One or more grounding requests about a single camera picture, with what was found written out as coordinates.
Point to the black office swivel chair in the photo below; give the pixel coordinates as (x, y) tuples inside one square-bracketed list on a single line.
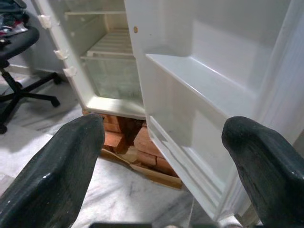
[(19, 40)]

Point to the white ribbed crisper cover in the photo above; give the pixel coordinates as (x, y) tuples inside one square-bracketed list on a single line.
[(114, 42)]

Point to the dark clothes pile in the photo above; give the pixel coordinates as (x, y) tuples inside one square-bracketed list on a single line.
[(12, 21)]

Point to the flat brown cardboard sheet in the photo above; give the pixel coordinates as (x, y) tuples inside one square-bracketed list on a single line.
[(164, 180)]

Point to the white plastic clip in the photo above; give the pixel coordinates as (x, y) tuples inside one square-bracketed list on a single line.
[(44, 21), (60, 54), (70, 71)]

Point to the red brick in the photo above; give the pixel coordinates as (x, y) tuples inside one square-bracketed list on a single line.
[(113, 140), (165, 166), (111, 123), (142, 140)]

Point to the white fridge shelf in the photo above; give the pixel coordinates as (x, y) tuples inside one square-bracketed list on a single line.
[(95, 12)]

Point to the clear crisper drawer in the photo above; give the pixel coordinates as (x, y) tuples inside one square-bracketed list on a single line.
[(111, 76)]

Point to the grey fridge body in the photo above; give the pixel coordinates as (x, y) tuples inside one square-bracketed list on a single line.
[(78, 78)]

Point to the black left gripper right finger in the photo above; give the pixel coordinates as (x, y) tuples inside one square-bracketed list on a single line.
[(270, 175)]

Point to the grey fridge door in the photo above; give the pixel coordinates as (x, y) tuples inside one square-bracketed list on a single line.
[(213, 35)]

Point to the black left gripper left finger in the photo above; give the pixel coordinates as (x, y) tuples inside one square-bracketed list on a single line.
[(47, 180)]

